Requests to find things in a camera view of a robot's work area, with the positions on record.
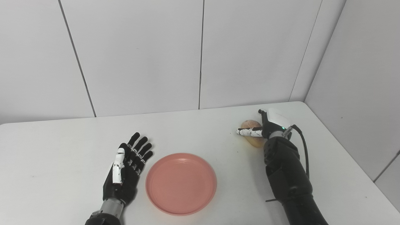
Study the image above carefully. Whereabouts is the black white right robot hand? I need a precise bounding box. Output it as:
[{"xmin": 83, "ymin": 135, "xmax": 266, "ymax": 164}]
[{"xmin": 236, "ymin": 108, "xmax": 293, "ymax": 140}]

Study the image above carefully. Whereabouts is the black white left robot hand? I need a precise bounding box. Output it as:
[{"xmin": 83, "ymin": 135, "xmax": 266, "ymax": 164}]
[{"xmin": 103, "ymin": 132, "xmax": 154, "ymax": 207}]

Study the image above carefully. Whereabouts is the oval bread roll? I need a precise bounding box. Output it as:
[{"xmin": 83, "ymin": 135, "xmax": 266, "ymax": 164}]
[{"xmin": 240, "ymin": 120, "xmax": 266, "ymax": 148}]

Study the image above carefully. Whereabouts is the pink round plate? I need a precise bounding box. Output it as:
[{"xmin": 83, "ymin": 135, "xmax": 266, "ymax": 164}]
[{"xmin": 145, "ymin": 152, "xmax": 218, "ymax": 216}]

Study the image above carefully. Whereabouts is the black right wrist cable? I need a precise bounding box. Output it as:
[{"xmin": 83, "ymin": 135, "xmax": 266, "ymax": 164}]
[{"xmin": 282, "ymin": 124, "xmax": 310, "ymax": 179}]

